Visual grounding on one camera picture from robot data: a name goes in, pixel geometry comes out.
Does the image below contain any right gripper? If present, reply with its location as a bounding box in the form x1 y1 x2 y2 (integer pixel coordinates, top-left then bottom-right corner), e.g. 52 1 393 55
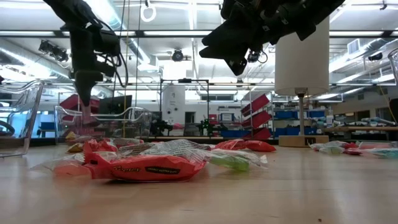
198 0 299 77

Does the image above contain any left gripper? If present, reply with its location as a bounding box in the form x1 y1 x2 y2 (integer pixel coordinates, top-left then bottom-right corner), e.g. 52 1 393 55
70 26 104 106

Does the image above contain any silver candy pack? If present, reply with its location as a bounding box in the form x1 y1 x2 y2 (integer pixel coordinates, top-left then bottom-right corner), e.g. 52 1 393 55
111 138 146 147

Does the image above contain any silver striped candy wrapper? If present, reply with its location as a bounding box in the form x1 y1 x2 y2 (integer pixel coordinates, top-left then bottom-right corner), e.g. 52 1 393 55
117 142 158 156
139 139 218 166

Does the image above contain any orange candy clear wrapper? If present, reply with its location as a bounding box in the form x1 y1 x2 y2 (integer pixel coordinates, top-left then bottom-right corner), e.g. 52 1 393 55
29 152 94 177

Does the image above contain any orange Reese's candy pack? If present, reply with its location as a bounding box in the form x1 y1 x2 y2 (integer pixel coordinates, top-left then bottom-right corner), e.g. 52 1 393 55
83 141 208 183

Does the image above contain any pale green candy clear wrapper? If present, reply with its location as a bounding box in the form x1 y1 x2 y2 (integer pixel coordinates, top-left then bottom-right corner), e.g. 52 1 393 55
309 142 346 156

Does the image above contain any teal candy clear wrapper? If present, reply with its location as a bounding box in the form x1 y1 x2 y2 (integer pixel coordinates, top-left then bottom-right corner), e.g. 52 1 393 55
363 147 398 159

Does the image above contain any red shelf unit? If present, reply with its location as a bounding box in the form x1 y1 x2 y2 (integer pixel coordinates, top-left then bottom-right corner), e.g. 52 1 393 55
58 93 101 138

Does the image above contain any black monitor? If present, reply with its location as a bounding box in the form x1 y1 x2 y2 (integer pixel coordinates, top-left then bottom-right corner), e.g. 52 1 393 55
98 95 133 115

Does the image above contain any clear plastic bin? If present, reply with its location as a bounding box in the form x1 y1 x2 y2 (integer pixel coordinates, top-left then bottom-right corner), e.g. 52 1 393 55
53 105 153 144
0 79 44 158
387 48 398 86

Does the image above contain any red tilted bin rack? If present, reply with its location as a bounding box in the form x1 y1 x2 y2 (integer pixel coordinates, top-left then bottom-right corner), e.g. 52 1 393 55
241 93 273 141

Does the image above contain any white shade table lamp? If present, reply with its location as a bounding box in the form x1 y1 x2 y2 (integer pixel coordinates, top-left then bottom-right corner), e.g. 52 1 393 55
275 15 330 147

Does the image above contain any white cylindrical tank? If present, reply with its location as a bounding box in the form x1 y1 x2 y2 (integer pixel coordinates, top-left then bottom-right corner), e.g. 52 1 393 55
161 84 187 125

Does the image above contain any black office chair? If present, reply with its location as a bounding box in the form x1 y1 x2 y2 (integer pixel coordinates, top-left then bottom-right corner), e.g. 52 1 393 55
0 119 25 140

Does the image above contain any blue storage bin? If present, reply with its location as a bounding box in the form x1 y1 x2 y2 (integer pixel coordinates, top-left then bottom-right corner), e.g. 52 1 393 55
273 110 326 120
220 129 251 139
273 126 318 136

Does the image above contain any orange pack white label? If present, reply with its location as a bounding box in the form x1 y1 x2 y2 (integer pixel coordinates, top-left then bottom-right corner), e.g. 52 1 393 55
216 138 249 152

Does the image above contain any ceiling air vent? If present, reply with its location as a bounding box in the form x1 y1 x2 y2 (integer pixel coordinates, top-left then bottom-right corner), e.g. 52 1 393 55
347 39 361 56

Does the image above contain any wooden workbench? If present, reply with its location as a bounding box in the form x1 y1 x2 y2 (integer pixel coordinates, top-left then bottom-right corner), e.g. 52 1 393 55
323 124 398 141

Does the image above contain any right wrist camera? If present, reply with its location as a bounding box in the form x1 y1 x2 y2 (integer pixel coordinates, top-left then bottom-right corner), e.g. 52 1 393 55
219 0 246 22

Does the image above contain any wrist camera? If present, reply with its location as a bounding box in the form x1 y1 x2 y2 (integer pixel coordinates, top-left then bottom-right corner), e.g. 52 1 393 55
93 28 122 57
219 0 246 22

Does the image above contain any yellow hanging cable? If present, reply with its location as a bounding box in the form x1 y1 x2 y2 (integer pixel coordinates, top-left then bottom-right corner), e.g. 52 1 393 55
123 0 131 139

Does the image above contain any black ceiling camera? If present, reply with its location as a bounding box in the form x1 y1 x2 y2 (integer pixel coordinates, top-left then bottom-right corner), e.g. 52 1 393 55
171 49 185 62

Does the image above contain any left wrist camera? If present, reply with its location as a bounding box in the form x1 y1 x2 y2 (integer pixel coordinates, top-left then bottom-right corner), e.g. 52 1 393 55
93 28 122 57

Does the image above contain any black metal frame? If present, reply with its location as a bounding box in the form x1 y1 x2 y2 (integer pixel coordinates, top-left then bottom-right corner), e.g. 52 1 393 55
159 79 210 138

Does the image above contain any black hanging cable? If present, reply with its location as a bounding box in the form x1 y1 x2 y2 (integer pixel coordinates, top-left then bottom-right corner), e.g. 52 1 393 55
134 0 141 108

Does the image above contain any white hanging ring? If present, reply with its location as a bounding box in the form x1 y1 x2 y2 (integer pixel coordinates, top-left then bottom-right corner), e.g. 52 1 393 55
139 1 157 23

